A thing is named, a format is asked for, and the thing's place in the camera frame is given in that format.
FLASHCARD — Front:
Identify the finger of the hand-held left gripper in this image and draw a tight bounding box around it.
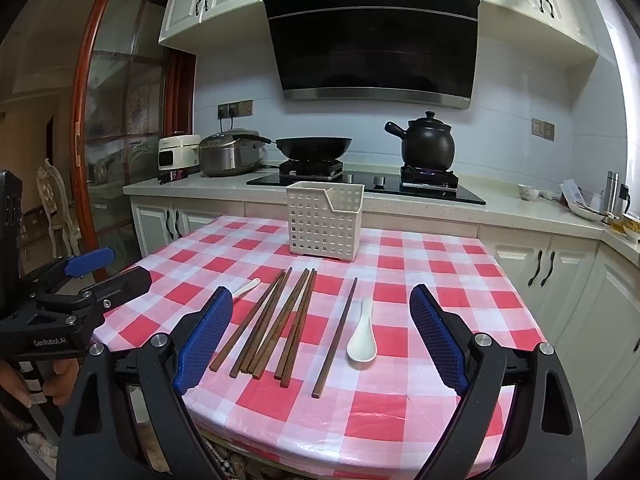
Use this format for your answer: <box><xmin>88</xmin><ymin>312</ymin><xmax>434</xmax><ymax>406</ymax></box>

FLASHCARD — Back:
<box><xmin>75</xmin><ymin>266</ymin><xmax>152</xmax><ymax>318</ymax></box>
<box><xmin>22</xmin><ymin>246</ymin><xmax>116</xmax><ymax>301</ymax></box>

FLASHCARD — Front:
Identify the white perforated plastic utensil basket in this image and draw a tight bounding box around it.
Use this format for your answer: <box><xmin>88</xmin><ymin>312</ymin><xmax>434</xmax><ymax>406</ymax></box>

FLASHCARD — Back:
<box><xmin>286</xmin><ymin>181</ymin><xmax>365</xmax><ymax>263</ymax></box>

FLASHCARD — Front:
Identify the triple wall outlet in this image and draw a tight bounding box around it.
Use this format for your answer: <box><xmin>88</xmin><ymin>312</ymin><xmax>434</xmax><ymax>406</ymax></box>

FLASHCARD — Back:
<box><xmin>217</xmin><ymin>100</ymin><xmax>254</xmax><ymax>118</ymax></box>

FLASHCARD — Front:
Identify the stainless steel pressure cooker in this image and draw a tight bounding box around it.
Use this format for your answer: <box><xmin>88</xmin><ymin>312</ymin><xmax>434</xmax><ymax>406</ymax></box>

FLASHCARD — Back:
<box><xmin>198</xmin><ymin>129</ymin><xmax>273</xmax><ymax>178</ymax></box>

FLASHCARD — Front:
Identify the black glass gas cooktop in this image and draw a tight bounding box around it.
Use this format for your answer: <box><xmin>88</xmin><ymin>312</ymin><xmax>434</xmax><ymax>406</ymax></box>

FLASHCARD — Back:
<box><xmin>245</xmin><ymin>157</ymin><xmax>487</xmax><ymax>206</ymax></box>

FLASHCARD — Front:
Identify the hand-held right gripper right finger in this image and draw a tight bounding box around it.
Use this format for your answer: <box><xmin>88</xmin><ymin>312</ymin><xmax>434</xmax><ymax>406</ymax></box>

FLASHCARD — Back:
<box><xmin>409</xmin><ymin>284</ymin><xmax>588</xmax><ymax>480</ymax></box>

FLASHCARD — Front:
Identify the black clay pot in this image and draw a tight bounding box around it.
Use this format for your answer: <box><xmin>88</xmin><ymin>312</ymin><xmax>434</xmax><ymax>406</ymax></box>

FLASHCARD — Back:
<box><xmin>384</xmin><ymin>111</ymin><xmax>457</xmax><ymax>168</ymax></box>

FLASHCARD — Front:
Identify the steel thermos bottle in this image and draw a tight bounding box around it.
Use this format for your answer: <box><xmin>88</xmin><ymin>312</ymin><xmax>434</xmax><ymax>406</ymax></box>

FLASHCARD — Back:
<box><xmin>602</xmin><ymin>171</ymin><xmax>619</xmax><ymax>216</ymax></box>

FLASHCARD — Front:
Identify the ornate white chair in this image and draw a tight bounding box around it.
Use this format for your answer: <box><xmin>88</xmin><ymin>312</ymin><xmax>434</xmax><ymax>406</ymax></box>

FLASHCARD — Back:
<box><xmin>36</xmin><ymin>159</ymin><xmax>81</xmax><ymax>261</ymax></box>

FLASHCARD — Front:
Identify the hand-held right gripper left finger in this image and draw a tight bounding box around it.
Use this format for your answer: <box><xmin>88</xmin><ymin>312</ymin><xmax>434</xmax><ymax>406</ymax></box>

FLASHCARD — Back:
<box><xmin>57</xmin><ymin>285</ymin><xmax>236</xmax><ymax>480</ymax></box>

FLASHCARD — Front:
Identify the red white checkered tablecloth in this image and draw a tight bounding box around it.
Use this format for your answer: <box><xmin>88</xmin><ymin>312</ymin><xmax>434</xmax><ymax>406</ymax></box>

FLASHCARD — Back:
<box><xmin>90</xmin><ymin>215</ymin><xmax>543</xmax><ymax>480</ymax></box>

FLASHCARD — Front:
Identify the white plate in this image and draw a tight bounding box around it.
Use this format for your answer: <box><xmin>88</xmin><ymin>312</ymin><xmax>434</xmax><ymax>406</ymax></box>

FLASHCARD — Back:
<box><xmin>570</xmin><ymin>202</ymin><xmax>607</xmax><ymax>222</ymax></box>

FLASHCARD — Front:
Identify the white ceramic spoon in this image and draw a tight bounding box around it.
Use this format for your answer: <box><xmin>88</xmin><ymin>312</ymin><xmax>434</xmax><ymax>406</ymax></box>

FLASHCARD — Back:
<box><xmin>347</xmin><ymin>296</ymin><xmax>378</xmax><ymax>363</ymax></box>
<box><xmin>231</xmin><ymin>278</ymin><xmax>262</xmax><ymax>301</ymax></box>

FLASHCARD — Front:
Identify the yellow patterned bowl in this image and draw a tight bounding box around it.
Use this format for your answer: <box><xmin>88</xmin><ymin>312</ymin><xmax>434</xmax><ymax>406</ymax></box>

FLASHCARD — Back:
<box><xmin>621</xmin><ymin>212</ymin><xmax>640</xmax><ymax>246</ymax></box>

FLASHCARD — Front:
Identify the wooden framed glass door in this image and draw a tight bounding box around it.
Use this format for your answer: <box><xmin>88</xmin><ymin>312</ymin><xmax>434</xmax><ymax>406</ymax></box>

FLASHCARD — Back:
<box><xmin>70</xmin><ymin>0</ymin><xmax>196</xmax><ymax>281</ymax></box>

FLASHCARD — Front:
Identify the paper packet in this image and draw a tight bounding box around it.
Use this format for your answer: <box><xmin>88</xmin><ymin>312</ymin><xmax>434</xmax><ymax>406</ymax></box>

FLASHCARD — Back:
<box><xmin>560</xmin><ymin>180</ymin><xmax>584</xmax><ymax>207</ymax></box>

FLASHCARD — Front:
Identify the black wok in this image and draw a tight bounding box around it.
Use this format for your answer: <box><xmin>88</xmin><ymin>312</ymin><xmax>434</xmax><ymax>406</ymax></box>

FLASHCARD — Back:
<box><xmin>252</xmin><ymin>136</ymin><xmax>353</xmax><ymax>162</ymax></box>

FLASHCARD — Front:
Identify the small white kitchen appliance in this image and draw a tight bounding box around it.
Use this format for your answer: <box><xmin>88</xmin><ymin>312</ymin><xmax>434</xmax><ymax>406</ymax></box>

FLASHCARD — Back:
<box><xmin>158</xmin><ymin>134</ymin><xmax>202</xmax><ymax>172</ymax></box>

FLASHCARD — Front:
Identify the person's left hand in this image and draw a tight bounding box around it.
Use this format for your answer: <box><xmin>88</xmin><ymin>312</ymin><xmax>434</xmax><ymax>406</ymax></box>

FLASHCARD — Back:
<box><xmin>0</xmin><ymin>357</ymin><xmax>81</xmax><ymax>433</ymax></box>

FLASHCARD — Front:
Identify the black glass range hood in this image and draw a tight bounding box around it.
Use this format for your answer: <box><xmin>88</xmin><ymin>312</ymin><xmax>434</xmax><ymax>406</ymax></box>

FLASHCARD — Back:
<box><xmin>260</xmin><ymin>0</ymin><xmax>483</xmax><ymax>110</ymax></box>

